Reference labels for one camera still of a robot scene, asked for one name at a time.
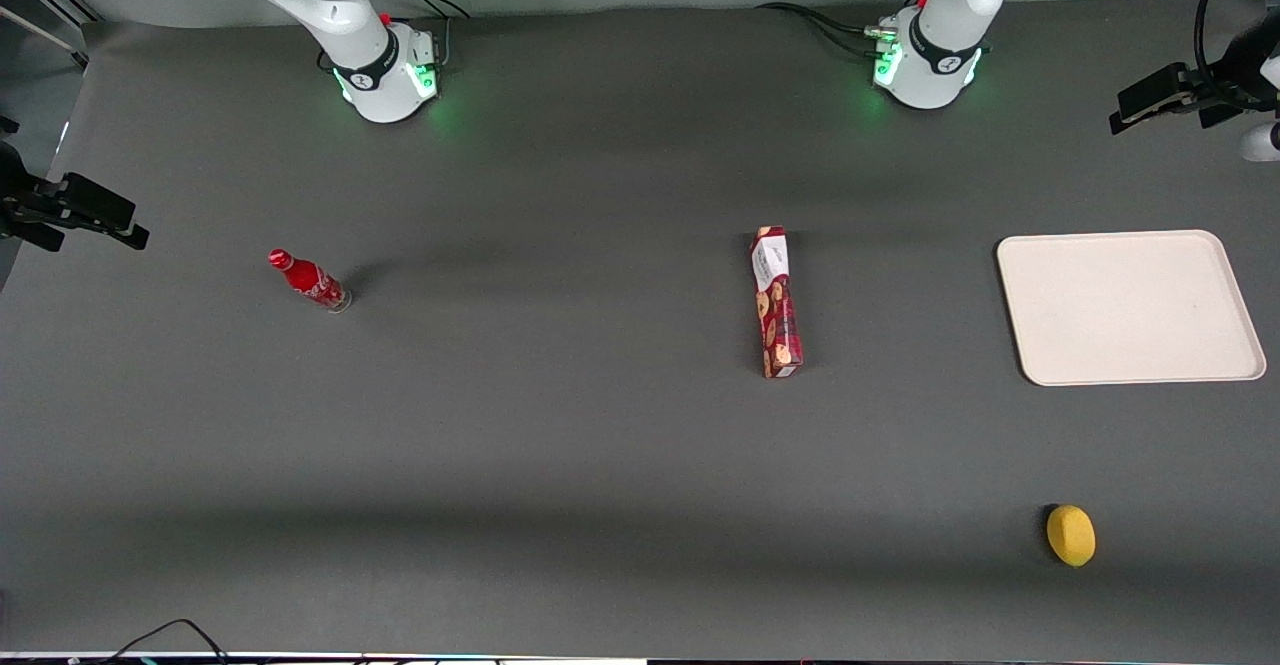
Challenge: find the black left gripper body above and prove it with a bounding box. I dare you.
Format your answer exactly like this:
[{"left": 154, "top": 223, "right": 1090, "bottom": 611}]
[{"left": 1193, "top": 13, "right": 1280, "bottom": 130}]

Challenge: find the dark grey table mat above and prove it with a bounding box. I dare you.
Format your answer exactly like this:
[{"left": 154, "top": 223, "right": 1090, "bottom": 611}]
[{"left": 0, "top": 0, "right": 1280, "bottom": 662}]

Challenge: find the thin black table-edge cable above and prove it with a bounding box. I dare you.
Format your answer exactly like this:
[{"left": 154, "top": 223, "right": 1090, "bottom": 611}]
[{"left": 95, "top": 618, "right": 233, "bottom": 665}]

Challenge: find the cream plastic tray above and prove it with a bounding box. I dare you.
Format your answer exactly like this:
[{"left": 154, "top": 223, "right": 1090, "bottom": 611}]
[{"left": 996, "top": 229, "right": 1268, "bottom": 387}]

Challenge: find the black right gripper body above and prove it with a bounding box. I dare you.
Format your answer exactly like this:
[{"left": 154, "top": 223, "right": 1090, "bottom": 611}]
[{"left": 0, "top": 115, "right": 65, "bottom": 253}]

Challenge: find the black left arm base cable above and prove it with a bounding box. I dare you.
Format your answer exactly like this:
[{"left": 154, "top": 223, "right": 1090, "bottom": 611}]
[{"left": 754, "top": 1, "right": 894, "bottom": 58}]

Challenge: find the red soda bottle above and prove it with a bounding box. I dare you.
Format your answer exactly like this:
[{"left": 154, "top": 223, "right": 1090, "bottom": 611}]
[{"left": 267, "top": 248, "right": 353, "bottom": 314}]

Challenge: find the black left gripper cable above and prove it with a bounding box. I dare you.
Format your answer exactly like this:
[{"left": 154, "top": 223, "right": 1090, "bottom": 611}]
[{"left": 1193, "top": 0, "right": 1280, "bottom": 96}]

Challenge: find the red cookie box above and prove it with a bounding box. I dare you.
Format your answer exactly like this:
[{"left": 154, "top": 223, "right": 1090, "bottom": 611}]
[{"left": 751, "top": 226, "right": 805, "bottom": 380}]

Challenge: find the yellow lemon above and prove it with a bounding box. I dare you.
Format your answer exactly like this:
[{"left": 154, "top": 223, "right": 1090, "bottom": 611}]
[{"left": 1045, "top": 504, "right": 1097, "bottom": 569}]

